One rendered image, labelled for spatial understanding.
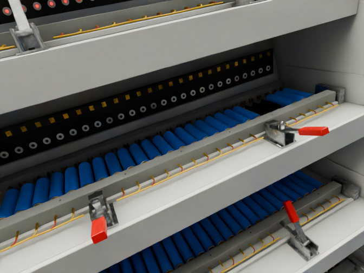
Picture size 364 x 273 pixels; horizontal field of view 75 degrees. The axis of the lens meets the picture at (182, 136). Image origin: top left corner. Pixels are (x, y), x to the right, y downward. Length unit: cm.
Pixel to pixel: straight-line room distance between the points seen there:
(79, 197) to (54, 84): 14
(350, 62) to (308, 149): 18
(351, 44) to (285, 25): 15
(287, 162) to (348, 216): 21
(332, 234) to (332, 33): 35
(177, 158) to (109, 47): 16
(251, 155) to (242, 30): 17
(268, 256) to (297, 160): 18
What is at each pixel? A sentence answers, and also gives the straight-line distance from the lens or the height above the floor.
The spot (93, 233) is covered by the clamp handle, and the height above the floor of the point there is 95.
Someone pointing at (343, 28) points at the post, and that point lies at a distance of 51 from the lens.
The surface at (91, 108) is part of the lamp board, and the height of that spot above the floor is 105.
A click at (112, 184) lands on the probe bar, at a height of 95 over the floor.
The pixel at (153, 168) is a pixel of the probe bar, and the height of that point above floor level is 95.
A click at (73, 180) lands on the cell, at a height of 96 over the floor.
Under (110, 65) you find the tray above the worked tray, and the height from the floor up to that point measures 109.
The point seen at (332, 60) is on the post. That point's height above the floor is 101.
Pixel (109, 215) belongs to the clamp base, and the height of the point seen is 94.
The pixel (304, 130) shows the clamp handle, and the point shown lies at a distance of 34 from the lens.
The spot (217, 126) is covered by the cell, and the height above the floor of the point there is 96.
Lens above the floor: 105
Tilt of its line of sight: 12 degrees down
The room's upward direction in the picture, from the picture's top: 17 degrees counter-clockwise
